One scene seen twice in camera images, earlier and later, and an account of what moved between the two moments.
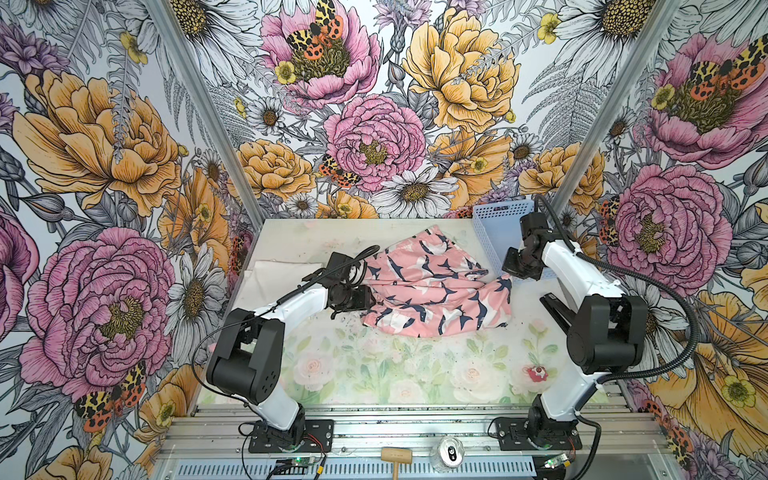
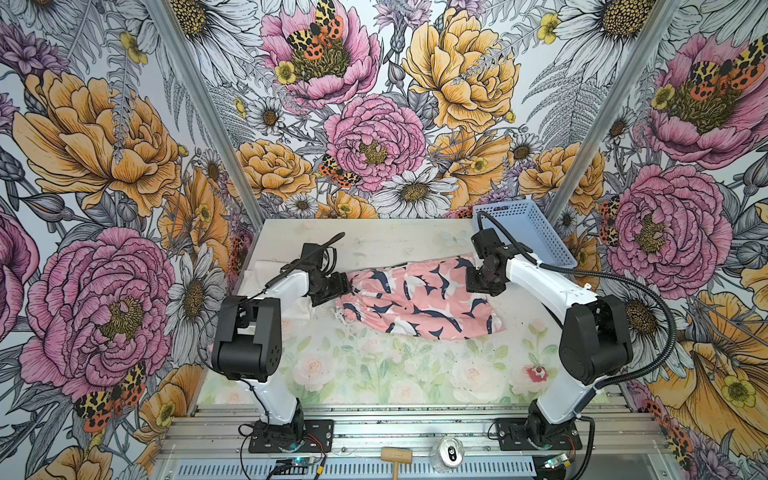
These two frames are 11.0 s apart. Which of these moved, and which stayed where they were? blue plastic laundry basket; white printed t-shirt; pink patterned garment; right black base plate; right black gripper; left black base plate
Moved: right black gripper; pink patterned garment
Stayed: left black base plate; right black base plate; blue plastic laundry basket; white printed t-shirt
